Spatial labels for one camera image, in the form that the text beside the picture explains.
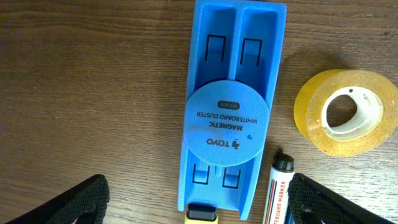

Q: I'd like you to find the black whiteboard marker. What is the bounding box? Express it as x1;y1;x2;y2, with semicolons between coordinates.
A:
262;152;295;224

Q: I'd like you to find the blue whiteboard marker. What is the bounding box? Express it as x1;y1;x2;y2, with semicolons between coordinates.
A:
284;207;295;224

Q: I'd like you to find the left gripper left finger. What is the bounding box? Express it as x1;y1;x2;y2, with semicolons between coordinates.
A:
7;174;109;224

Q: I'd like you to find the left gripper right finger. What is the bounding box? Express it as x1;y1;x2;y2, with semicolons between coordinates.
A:
288;173;392;224

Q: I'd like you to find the blue whiteboard duster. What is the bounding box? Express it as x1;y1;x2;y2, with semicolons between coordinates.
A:
177;0;287;220

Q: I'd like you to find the yellow tape roll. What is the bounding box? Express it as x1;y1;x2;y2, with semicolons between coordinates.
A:
294;69;397;157

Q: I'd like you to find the yellow highlighter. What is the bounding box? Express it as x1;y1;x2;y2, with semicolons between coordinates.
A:
184;203;218;224

